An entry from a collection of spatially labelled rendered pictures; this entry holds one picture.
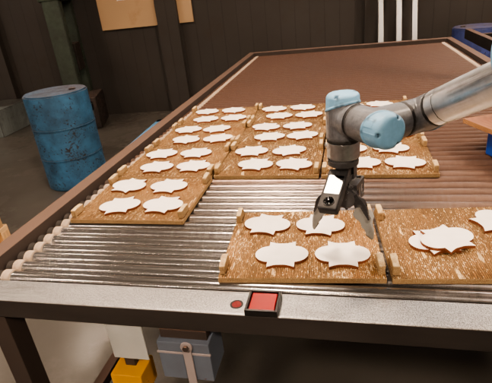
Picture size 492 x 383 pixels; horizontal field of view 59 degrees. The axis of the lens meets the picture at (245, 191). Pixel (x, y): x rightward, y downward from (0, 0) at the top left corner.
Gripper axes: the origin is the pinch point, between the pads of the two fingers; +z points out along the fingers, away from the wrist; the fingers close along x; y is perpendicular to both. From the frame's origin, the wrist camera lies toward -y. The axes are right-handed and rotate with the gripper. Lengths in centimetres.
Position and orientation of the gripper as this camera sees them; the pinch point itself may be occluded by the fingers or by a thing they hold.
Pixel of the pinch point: (341, 235)
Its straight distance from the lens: 112.0
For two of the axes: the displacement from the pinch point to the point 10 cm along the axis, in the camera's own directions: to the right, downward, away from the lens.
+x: -8.6, -1.2, 4.9
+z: 1.0, 9.0, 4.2
